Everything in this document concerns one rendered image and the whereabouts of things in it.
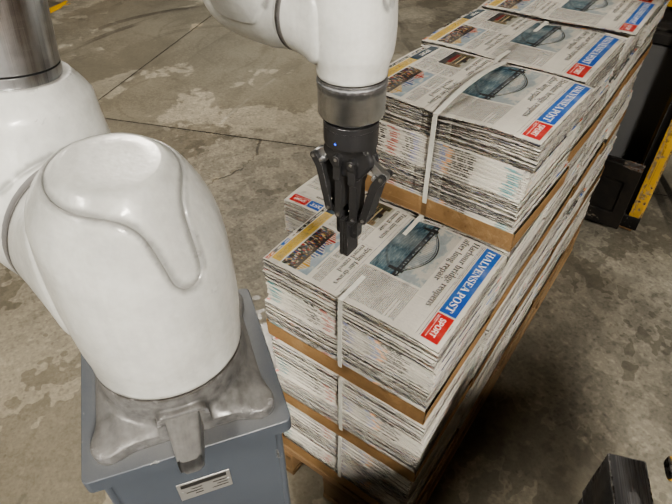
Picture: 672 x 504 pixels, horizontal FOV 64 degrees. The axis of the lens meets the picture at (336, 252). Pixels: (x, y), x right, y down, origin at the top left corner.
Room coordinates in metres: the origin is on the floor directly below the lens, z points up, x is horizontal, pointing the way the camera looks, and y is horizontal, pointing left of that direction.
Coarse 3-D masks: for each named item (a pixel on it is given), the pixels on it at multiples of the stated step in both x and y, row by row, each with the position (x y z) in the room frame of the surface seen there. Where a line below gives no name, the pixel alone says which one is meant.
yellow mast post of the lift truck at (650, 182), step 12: (660, 120) 1.92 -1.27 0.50; (660, 132) 1.86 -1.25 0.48; (660, 144) 1.83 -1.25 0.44; (648, 156) 1.86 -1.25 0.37; (660, 156) 1.82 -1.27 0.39; (648, 168) 1.85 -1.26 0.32; (660, 168) 1.81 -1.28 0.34; (648, 180) 1.82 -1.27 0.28; (636, 192) 1.85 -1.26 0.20; (648, 192) 1.81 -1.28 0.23; (636, 204) 1.83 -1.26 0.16; (636, 216) 1.81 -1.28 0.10
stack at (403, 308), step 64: (576, 192) 1.29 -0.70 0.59; (320, 256) 0.75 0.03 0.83; (384, 256) 0.75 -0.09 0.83; (448, 256) 0.75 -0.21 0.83; (512, 256) 0.83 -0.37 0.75; (320, 320) 0.67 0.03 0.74; (384, 320) 0.59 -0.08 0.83; (448, 320) 0.59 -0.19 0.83; (512, 320) 1.00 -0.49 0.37; (320, 384) 0.67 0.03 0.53; (384, 384) 0.58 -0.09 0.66; (320, 448) 0.68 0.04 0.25; (384, 448) 0.57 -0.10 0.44
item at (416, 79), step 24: (432, 48) 1.17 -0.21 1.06; (408, 72) 1.03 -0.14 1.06; (432, 72) 1.04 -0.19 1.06; (456, 72) 1.04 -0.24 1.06; (408, 96) 0.93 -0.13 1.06; (432, 96) 0.93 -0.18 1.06; (384, 120) 0.94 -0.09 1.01; (408, 120) 0.90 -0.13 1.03; (384, 144) 0.93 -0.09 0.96; (408, 144) 0.90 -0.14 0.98; (384, 168) 0.92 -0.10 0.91; (408, 168) 0.89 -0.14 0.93
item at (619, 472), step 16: (608, 464) 0.36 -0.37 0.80; (624, 464) 0.36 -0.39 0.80; (640, 464) 0.36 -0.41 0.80; (592, 480) 0.37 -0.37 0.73; (608, 480) 0.34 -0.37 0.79; (624, 480) 0.33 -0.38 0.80; (640, 480) 0.33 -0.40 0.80; (592, 496) 0.35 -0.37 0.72; (608, 496) 0.32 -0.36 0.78; (624, 496) 0.31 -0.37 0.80; (640, 496) 0.31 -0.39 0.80
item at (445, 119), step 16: (464, 80) 1.00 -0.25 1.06; (480, 80) 1.00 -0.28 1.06; (496, 80) 1.00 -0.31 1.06; (448, 96) 0.93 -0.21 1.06; (464, 96) 0.94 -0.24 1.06; (432, 112) 0.88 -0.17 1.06; (448, 112) 0.87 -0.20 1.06; (448, 128) 0.85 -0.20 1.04; (448, 144) 0.85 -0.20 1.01; (416, 160) 0.88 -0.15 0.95; (432, 160) 0.87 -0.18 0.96; (416, 176) 0.88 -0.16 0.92; (432, 176) 0.86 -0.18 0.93; (416, 192) 0.88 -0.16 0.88; (432, 192) 0.86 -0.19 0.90
